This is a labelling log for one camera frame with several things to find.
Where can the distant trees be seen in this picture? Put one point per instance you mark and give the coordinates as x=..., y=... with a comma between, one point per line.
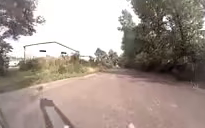
x=105, y=57

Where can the grey asphalt road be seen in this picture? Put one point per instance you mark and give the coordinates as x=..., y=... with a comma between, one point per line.
x=123, y=100

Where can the white building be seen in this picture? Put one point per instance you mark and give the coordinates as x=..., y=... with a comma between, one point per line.
x=50, y=50

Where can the overgrown grass verge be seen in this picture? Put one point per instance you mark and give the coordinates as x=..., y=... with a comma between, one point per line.
x=46, y=70

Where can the robot's own part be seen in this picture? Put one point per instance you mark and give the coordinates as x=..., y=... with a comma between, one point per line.
x=66, y=126

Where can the row of trees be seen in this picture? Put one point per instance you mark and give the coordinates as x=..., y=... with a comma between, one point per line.
x=170, y=36

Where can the large dark tree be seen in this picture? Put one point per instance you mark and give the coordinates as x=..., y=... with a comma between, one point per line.
x=10, y=20

